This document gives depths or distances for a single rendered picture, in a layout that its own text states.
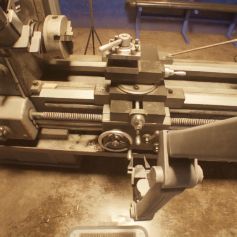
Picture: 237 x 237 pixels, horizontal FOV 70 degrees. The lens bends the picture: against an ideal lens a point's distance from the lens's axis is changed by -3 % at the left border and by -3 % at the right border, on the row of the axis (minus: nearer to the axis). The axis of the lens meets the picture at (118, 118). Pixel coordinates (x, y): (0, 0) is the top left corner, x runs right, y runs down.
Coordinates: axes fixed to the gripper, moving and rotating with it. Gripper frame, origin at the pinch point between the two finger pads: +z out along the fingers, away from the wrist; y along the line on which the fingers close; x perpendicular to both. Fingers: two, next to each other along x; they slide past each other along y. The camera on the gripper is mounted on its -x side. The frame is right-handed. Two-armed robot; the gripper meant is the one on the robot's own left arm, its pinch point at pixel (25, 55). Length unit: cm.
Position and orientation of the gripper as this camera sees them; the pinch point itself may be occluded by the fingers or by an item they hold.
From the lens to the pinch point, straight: 63.0
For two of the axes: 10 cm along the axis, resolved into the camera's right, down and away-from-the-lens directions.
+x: 0.1, 9.8, -2.0
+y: -10.0, 0.1, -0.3
